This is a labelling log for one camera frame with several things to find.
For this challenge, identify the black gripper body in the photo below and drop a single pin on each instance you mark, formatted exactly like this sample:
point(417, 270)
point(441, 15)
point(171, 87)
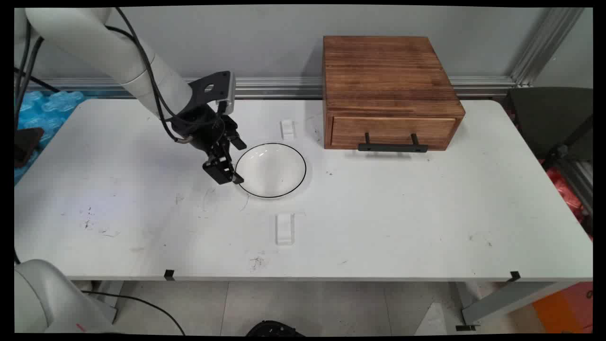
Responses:
point(203, 125)

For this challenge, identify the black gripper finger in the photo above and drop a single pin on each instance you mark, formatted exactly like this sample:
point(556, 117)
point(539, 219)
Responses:
point(236, 137)
point(222, 170)

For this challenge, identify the white bowl black rim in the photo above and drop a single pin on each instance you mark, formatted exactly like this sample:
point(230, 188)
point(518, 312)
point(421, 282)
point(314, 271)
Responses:
point(271, 170)

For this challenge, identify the small white plastic block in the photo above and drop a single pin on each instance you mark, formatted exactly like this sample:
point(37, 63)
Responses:
point(287, 129)

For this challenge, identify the long white plastic block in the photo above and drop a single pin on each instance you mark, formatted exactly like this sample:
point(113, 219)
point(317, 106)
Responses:
point(284, 229)

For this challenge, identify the black table edge clip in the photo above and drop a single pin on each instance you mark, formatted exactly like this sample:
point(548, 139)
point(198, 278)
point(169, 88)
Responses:
point(169, 274)
point(515, 276)

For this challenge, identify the brown wooden drawer cabinet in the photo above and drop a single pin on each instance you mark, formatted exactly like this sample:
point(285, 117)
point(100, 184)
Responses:
point(383, 71)

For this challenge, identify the black round floor object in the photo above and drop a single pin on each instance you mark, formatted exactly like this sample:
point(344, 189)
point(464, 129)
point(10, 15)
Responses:
point(272, 329)

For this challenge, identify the white upright table leg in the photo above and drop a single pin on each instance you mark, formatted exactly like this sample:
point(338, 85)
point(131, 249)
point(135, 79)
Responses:
point(108, 296)

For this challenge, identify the dark brown flat object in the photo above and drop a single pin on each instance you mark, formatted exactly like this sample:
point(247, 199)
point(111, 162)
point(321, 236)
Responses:
point(26, 144)

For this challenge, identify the white slanted table leg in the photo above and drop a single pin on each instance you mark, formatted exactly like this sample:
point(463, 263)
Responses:
point(502, 298)

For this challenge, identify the red plastic bag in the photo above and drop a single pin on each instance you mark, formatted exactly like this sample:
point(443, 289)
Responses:
point(565, 192)

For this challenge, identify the orange box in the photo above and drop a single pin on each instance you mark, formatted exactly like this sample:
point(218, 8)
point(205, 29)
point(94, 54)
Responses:
point(565, 308)

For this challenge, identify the horizontal aluminium rail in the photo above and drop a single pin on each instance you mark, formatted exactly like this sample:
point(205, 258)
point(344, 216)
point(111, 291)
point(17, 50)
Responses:
point(274, 87)

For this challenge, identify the diagonal aluminium post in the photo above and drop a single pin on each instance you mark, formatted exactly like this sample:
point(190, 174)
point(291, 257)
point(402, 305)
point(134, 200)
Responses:
point(544, 47)

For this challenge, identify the aluminium frame bar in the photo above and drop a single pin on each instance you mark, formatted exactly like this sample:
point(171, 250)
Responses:
point(577, 182)

